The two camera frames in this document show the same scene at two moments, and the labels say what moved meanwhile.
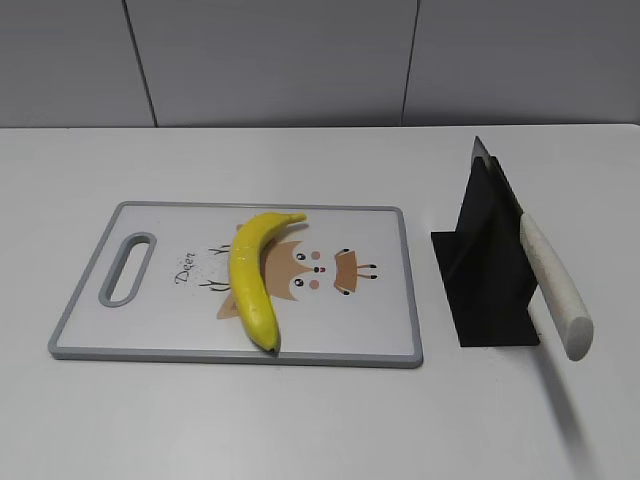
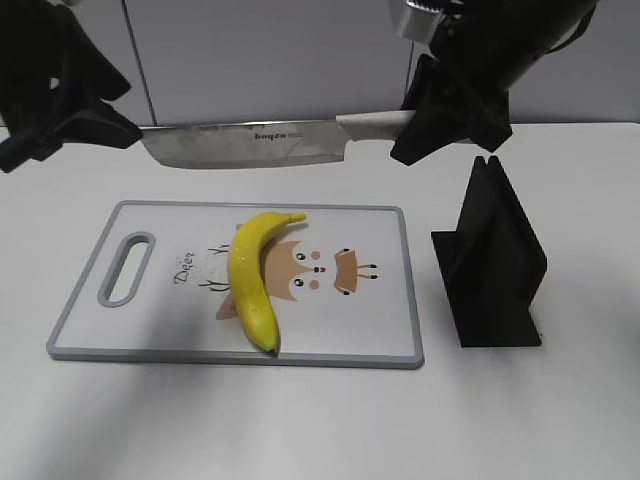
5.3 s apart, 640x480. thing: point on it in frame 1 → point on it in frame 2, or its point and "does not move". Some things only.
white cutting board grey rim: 340,285 does not move
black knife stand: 484,266 does not move
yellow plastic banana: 247,273 does not move
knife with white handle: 569,314 → 262,145
